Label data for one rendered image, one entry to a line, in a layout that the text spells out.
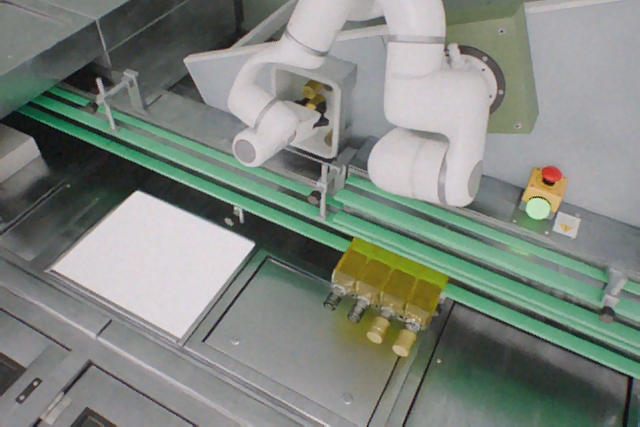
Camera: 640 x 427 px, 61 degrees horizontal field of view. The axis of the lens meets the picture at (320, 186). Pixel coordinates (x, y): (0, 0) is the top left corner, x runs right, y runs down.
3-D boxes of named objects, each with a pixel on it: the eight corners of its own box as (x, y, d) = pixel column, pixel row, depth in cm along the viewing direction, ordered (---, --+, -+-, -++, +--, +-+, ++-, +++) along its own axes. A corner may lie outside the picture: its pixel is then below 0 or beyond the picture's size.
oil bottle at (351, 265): (366, 228, 134) (327, 292, 120) (368, 212, 130) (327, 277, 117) (387, 236, 132) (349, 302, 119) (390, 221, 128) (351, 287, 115)
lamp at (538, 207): (525, 207, 114) (521, 217, 112) (531, 192, 110) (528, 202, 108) (546, 215, 112) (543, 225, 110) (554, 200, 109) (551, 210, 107)
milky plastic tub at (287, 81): (291, 120, 141) (273, 139, 136) (289, 43, 125) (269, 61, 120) (351, 141, 136) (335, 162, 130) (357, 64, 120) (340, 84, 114)
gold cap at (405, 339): (402, 325, 110) (394, 343, 107) (418, 334, 109) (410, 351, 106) (398, 333, 113) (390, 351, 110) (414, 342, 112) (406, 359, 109)
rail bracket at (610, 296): (602, 266, 107) (591, 318, 99) (617, 243, 102) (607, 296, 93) (623, 274, 106) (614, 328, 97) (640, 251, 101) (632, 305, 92)
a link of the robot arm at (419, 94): (403, 41, 87) (504, 46, 79) (392, 183, 94) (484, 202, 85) (376, 40, 80) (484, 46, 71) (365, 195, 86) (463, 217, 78)
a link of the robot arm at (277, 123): (249, 95, 98) (290, 125, 97) (279, 79, 106) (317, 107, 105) (223, 154, 107) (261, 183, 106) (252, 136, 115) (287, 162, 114)
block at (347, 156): (343, 173, 135) (330, 190, 131) (345, 144, 128) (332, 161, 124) (356, 177, 134) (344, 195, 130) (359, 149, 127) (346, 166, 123)
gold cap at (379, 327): (374, 322, 114) (365, 338, 112) (375, 313, 112) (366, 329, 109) (389, 329, 113) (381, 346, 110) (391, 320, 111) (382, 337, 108)
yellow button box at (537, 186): (525, 187, 119) (517, 209, 115) (536, 162, 114) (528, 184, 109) (558, 199, 117) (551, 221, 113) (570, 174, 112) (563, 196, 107)
